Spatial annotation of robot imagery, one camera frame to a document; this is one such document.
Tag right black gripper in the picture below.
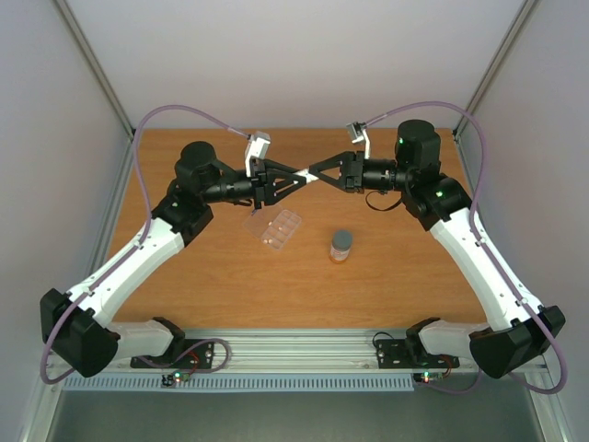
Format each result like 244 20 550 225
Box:
308 149 413 195

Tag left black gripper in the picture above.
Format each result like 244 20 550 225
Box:
203 158 307 210

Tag clear plastic pill organizer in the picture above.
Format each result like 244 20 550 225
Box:
242 204 302 250

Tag orange pill bottle grey cap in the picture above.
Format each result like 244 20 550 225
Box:
329 229 353 263

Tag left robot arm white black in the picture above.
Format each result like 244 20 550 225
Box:
40 140 312 384

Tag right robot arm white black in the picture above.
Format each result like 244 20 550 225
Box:
309 120 565 378

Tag small pills in organizer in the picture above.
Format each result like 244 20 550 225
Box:
262 224 287 248

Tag left small circuit board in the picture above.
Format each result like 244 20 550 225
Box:
161 371 191 388

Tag small circuit board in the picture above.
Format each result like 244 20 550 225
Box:
161 371 191 388
413 370 450 384

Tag right small circuit board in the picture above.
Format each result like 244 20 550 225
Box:
413 370 450 384

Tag aluminium front frame rail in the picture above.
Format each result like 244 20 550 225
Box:
41 327 549 372

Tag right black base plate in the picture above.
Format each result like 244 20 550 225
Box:
373 336 460 370

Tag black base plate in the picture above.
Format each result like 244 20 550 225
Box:
130 339 214 370
373 336 460 370

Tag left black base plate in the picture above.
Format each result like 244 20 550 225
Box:
130 339 214 370

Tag left aluminium corner post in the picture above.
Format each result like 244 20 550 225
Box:
52 0 135 139

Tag aluminium corner post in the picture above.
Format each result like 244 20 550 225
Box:
466 0 540 120
52 0 135 139

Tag right aluminium corner post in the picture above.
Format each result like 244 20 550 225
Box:
466 0 540 120

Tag grey slotted cable duct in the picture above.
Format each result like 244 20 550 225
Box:
63 373 414 393

